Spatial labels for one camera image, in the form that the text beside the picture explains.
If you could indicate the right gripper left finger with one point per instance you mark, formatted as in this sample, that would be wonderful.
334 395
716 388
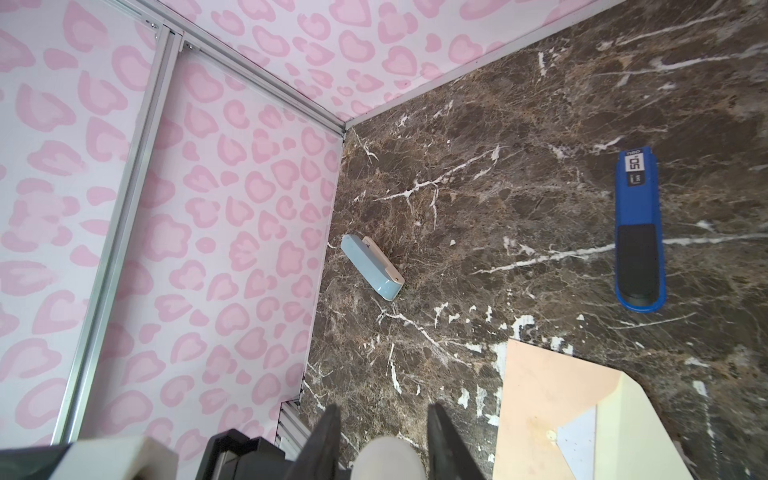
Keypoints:
319 458

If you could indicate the white glue stick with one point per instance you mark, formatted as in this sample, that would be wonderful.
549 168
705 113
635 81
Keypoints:
388 458

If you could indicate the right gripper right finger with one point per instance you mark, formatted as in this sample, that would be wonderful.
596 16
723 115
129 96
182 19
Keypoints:
448 456

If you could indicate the light blue box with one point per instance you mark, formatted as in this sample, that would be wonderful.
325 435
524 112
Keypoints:
373 265

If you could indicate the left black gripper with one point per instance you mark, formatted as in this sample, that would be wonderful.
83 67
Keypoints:
233 455

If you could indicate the beige envelope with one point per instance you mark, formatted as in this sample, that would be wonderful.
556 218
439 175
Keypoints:
543 390

